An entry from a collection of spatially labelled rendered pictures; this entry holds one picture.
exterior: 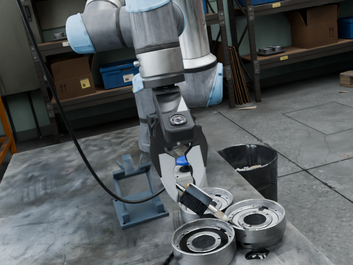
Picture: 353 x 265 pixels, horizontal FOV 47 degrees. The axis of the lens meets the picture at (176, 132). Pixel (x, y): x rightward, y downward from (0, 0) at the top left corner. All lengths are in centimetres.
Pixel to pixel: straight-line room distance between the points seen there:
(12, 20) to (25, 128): 117
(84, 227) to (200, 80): 50
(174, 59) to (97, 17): 20
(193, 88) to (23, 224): 55
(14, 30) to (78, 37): 363
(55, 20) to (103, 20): 385
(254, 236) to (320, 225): 158
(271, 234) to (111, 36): 45
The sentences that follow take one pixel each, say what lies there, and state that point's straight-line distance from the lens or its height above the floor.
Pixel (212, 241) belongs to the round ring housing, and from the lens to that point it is 72.
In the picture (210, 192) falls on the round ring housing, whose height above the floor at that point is 83.
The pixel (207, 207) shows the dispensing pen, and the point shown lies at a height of 88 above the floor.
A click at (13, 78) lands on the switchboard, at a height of 71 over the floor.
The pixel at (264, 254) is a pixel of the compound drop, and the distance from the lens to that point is 70.
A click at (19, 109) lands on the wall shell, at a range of 476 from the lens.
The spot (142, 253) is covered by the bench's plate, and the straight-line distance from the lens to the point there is 76.
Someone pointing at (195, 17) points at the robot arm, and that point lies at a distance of 111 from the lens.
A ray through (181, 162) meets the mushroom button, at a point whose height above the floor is 87.
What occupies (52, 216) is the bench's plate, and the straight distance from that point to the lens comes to 97.
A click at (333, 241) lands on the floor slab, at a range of 216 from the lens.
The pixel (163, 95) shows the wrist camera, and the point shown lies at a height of 107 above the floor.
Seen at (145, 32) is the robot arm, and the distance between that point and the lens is 66.
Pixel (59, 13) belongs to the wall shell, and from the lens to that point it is 463.
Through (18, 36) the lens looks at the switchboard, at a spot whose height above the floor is 111.
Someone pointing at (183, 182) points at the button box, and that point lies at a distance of 90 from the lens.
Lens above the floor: 121
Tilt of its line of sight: 18 degrees down
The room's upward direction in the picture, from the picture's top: 10 degrees counter-clockwise
